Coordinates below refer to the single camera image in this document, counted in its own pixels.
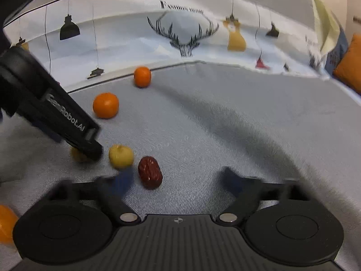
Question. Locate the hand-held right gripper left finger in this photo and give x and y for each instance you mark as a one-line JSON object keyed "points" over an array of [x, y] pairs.
{"points": [[121, 182]]}

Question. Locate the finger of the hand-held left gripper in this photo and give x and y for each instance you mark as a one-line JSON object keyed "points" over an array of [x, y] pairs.
{"points": [[88, 151]]}

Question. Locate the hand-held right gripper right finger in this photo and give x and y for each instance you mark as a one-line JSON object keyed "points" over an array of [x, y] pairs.
{"points": [[231, 178]]}

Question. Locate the yellow round fruit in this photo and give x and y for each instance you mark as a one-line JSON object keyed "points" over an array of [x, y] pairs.
{"points": [[77, 156], [121, 156]]}

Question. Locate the red jujube date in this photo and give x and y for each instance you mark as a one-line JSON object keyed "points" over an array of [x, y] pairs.
{"points": [[150, 172]]}

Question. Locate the small orange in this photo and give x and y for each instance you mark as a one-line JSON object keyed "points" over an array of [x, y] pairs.
{"points": [[5, 224], [142, 76], [105, 105]]}

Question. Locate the grey bed sheet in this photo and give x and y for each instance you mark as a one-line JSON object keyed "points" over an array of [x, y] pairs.
{"points": [[225, 124]]}

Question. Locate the printed deer blanket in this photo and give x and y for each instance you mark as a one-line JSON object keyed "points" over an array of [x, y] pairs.
{"points": [[127, 34]]}

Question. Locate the orange pillow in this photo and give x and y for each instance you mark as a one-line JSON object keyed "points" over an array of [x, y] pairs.
{"points": [[349, 65]]}

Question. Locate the blue pillow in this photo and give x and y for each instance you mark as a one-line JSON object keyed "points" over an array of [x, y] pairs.
{"points": [[339, 50]]}

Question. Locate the cream cloth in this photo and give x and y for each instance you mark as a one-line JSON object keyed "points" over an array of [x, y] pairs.
{"points": [[324, 22]]}

